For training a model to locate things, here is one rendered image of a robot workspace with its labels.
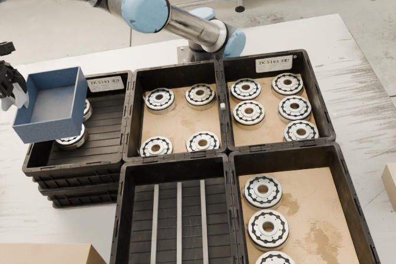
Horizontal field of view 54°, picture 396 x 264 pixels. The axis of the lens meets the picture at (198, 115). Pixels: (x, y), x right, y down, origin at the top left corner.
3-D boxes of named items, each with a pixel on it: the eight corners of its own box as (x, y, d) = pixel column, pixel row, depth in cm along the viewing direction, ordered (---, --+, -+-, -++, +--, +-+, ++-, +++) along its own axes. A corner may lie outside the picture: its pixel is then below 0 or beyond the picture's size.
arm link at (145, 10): (227, 22, 150) (114, -29, 109) (256, 36, 141) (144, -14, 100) (214, 50, 153) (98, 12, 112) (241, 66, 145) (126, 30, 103)
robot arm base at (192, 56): (185, 53, 167) (182, 33, 161) (220, 48, 168) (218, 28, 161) (188, 75, 157) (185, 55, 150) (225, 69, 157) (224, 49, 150)
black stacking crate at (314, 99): (221, 83, 143) (218, 60, 134) (303, 74, 140) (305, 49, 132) (231, 174, 116) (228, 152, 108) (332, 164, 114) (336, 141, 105)
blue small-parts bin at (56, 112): (38, 91, 114) (27, 73, 109) (88, 83, 114) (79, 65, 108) (23, 144, 100) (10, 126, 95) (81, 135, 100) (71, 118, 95)
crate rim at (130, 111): (134, 73, 138) (132, 69, 136) (218, 63, 136) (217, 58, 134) (124, 167, 111) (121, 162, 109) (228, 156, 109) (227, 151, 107)
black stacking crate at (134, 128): (141, 93, 145) (134, 70, 137) (220, 83, 143) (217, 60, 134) (132, 184, 118) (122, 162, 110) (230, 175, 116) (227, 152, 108)
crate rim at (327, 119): (218, 63, 136) (218, 58, 134) (305, 53, 133) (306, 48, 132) (228, 156, 109) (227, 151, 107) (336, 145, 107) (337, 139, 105)
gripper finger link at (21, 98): (22, 121, 100) (0, 96, 94) (27, 104, 104) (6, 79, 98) (32, 118, 100) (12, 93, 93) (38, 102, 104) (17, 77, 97)
